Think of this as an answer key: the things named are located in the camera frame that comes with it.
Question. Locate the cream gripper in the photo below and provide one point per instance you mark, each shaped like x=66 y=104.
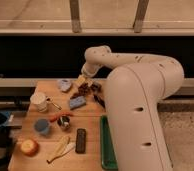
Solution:
x=81 y=79

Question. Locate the dark red grape bunch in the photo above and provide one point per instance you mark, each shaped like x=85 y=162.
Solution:
x=83 y=90

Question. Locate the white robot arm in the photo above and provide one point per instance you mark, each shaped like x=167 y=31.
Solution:
x=133 y=88

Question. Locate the small metal cup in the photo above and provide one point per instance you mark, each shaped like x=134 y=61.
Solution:
x=64 y=122

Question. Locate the blue plastic cup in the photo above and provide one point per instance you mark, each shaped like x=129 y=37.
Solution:
x=42 y=126

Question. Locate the small dark object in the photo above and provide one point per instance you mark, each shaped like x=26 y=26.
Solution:
x=96 y=87

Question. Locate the light blue toy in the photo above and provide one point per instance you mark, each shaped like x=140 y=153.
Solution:
x=64 y=85

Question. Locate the blue sponge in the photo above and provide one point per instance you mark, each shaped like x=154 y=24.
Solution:
x=77 y=102

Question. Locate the metal spoon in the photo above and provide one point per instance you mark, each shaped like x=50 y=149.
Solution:
x=54 y=104

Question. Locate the white mug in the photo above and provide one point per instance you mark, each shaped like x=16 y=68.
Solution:
x=38 y=99

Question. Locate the black remote control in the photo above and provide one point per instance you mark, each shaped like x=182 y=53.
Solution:
x=80 y=141

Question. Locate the yellow banana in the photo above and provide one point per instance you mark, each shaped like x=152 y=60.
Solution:
x=59 y=148

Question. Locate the white plastic knife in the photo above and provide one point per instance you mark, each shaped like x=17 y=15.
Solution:
x=69 y=147

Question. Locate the green plastic tray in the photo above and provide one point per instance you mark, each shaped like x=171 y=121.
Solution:
x=108 y=160

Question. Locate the red apple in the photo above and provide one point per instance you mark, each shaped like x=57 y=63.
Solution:
x=29 y=147

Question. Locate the black handled tool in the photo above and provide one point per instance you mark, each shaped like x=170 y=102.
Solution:
x=99 y=100

